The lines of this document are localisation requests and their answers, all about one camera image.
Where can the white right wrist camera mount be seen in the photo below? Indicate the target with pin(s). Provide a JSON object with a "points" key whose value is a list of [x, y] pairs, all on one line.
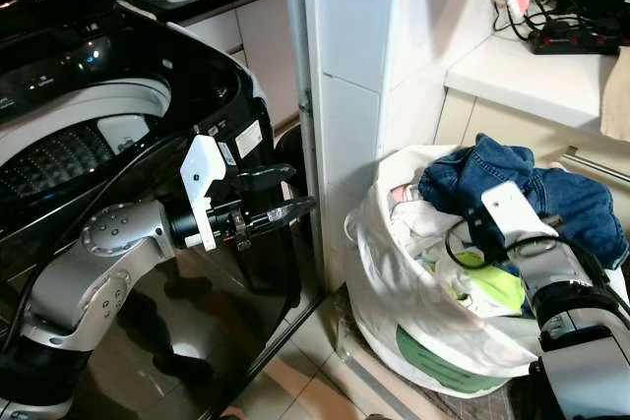
{"points": [[517, 211]]}

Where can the black power strip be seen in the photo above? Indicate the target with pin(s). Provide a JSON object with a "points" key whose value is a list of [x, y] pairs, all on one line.
{"points": [[571, 42]]}

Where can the white kitchen cabinet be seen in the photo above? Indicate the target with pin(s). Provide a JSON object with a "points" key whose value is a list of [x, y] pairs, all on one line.
{"points": [[256, 46]]}

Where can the white laundry bag green print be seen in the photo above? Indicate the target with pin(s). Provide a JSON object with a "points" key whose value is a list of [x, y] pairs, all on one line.
{"points": [[394, 292]]}

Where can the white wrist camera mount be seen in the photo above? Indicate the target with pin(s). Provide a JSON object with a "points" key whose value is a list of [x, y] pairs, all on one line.
{"points": [[517, 211], [202, 169]]}

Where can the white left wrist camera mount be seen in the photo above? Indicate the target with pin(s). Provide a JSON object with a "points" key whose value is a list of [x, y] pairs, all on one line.
{"points": [[202, 169]]}

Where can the lime green garment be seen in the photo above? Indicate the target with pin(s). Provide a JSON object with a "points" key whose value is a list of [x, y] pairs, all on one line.
{"points": [[497, 290]]}

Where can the white counter with drawers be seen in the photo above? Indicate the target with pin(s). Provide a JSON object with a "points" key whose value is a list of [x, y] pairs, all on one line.
{"points": [[522, 86]]}

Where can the black top-load washing machine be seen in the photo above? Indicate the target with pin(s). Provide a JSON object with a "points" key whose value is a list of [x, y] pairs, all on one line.
{"points": [[59, 213]]}

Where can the grey metal door frame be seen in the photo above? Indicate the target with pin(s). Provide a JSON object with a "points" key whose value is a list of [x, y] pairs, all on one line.
{"points": [[293, 27]]}

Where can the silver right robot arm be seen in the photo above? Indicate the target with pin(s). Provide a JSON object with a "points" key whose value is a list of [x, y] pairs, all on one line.
{"points": [[576, 341]]}

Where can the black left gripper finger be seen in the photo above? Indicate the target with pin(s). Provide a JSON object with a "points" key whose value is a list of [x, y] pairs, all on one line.
{"points": [[285, 212], [268, 177]]}

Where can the beige cloth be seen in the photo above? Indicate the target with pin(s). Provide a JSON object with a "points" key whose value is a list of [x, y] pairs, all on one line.
{"points": [[618, 95]]}

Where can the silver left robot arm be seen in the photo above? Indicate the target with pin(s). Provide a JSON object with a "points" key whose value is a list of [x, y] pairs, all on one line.
{"points": [[108, 253]]}

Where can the blue denim jeans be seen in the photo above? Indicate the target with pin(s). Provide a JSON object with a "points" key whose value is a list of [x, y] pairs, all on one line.
{"points": [[472, 169]]}

